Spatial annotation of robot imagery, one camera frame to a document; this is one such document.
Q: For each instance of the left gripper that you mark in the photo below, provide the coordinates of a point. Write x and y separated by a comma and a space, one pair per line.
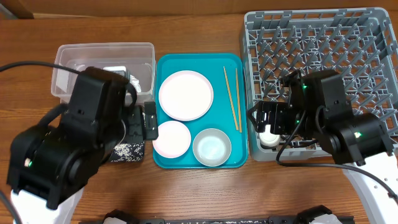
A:
150, 117

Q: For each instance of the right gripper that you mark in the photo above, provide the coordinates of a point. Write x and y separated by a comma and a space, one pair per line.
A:
278, 110

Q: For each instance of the white cup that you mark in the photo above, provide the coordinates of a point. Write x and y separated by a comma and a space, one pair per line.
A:
269, 140

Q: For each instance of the small pink plate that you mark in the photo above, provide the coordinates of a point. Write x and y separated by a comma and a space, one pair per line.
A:
173, 141

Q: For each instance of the wooden chopstick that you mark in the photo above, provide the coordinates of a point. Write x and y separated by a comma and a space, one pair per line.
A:
230, 99
238, 100

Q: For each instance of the large white plate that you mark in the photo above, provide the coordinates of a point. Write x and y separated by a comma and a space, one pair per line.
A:
186, 95

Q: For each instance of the grey bowl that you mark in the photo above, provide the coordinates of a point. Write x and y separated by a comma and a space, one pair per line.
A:
212, 147

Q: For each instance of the white napkin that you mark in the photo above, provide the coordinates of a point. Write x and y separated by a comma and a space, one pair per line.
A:
135, 83

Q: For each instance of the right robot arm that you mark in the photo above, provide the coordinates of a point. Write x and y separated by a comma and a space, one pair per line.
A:
359, 144

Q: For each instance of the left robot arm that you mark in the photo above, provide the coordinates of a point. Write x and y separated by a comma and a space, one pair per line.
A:
52, 161

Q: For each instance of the grey dishwasher rack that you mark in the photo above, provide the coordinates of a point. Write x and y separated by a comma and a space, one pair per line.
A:
358, 43

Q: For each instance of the black tray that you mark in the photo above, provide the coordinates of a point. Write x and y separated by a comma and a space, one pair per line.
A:
124, 130

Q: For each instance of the clear plastic bin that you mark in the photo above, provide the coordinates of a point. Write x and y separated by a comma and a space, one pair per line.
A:
137, 57

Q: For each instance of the teal serving tray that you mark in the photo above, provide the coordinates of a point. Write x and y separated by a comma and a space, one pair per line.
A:
219, 116

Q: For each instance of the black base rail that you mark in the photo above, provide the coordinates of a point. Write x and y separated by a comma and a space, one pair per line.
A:
268, 220

